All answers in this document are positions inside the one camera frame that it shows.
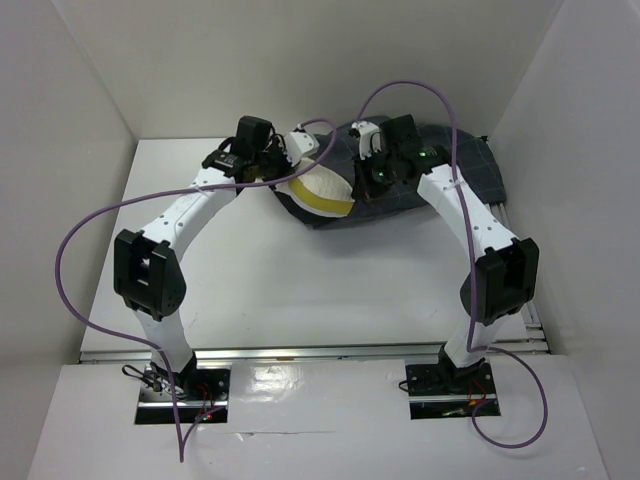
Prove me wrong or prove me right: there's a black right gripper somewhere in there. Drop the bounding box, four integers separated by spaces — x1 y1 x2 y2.
352 146 399 200

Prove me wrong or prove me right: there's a cream memory foam pillow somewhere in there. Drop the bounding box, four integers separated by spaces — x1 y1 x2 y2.
275 165 355 218

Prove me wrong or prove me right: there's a dark grey checked pillowcase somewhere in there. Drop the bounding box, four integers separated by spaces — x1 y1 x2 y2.
272 116 506 229

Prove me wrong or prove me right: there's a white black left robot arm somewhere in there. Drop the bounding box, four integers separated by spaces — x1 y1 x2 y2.
114 116 292 399

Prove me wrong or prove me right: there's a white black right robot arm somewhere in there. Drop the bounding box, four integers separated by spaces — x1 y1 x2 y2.
349 115 539 392

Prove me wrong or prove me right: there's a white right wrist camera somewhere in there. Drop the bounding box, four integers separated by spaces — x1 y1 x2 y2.
349 120 382 160

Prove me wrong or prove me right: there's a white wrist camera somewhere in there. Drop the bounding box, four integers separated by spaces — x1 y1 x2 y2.
284 129 319 167
349 120 382 160

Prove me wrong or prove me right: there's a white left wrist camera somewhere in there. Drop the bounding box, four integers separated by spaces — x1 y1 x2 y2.
284 129 319 167

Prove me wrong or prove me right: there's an aluminium front rail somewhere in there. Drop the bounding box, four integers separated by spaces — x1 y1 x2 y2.
79 331 550 364

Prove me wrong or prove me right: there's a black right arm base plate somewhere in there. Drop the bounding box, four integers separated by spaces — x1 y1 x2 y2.
406 362 496 396

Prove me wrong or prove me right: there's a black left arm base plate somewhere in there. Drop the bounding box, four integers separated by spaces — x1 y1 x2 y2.
139 366 231 404

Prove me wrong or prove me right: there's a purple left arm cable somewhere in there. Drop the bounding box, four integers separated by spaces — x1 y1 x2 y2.
52 117 338 462

